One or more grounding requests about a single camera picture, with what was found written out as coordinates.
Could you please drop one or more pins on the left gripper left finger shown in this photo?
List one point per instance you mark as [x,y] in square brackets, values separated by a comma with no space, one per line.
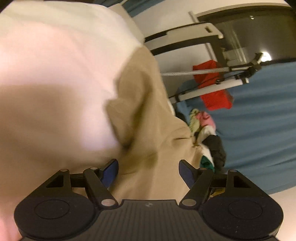
[109,173]

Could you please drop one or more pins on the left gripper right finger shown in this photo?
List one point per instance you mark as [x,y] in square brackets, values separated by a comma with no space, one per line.
[188,173]

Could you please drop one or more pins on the beige khaki trousers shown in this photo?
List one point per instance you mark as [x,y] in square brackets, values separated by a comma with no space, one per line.
[153,139]

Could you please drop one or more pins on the pile of mixed clothes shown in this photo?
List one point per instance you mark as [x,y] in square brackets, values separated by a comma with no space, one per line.
[203,128]

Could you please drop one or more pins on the blue curtain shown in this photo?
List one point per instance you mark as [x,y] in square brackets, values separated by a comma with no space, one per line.
[258,132]

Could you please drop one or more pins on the pastel pink blue bedsheet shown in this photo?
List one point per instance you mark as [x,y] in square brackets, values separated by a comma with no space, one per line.
[59,65]

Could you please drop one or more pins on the dark window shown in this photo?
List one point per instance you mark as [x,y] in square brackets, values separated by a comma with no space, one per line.
[247,30]

